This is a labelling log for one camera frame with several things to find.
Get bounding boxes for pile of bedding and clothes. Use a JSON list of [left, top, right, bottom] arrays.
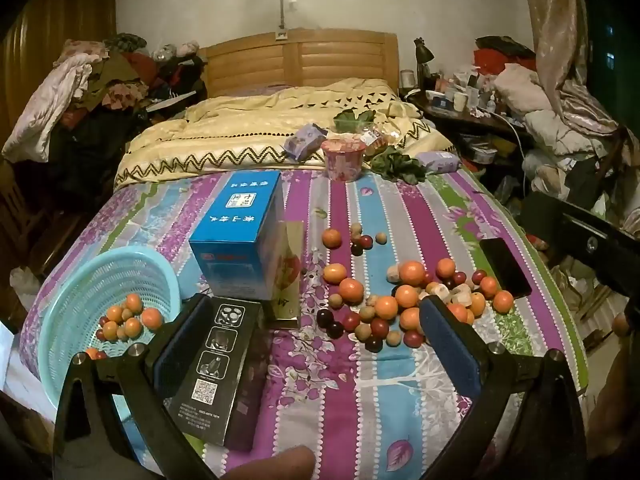
[[472, 35, 628, 176]]

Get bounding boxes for dark window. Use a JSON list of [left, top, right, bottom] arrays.
[[585, 0, 640, 131]]

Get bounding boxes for gold and red box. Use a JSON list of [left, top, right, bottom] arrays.
[[267, 220, 303, 331]]

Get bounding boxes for green leafy vegetable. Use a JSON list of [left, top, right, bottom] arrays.
[[333, 108, 376, 133], [370, 147, 428, 186]]

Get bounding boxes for striped floral bed sheet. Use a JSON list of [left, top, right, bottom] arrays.
[[20, 167, 588, 480]]

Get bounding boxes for clear plastic snack bag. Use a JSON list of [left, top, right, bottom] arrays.
[[362, 127, 401, 158]]

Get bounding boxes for cluster of dark red plums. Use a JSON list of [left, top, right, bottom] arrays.
[[316, 235, 488, 353], [95, 314, 111, 361]]

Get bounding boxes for beige zigzag quilt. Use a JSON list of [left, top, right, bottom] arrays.
[[114, 78, 441, 191]]

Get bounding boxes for person's leg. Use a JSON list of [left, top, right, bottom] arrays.
[[220, 445, 317, 480]]

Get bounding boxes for wooden headboard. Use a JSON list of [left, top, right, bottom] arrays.
[[198, 30, 399, 98]]

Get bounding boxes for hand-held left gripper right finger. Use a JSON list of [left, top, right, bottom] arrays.
[[419, 294, 591, 480]]

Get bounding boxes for white plastic bag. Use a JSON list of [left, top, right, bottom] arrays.
[[10, 266, 41, 306]]

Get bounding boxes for purple snack packet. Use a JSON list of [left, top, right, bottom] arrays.
[[416, 151, 461, 173], [283, 125, 328, 161]]

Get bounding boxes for blue cardboard box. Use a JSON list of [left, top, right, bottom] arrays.
[[189, 172, 283, 301]]

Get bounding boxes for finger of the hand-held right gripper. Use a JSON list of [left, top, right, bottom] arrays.
[[520, 191, 608, 281]]

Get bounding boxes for dark desk lamp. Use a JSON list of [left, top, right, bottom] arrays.
[[414, 37, 433, 91]]

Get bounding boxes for black smartphone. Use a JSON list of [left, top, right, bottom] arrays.
[[479, 237, 533, 300]]

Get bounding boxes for cluttered bedside table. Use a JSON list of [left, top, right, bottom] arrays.
[[400, 72, 526, 136]]

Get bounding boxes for pink instant noodle cup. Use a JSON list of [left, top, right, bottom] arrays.
[[321, 137, 368, 182]]

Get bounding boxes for patterned curtain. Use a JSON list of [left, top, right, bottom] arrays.
[[517, 0, 626, 141]]

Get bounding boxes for light blue plastic basket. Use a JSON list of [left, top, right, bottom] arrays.
[[39, 249, 183, 428]]

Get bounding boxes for wooden wardrobe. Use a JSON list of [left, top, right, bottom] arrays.
[[0, 0, 120, 131]]

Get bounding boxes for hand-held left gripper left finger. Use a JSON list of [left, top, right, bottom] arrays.
[[52, 292, 218, 480]]

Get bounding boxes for black product box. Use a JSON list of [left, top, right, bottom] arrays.
[[167, 297, 271, 451]]

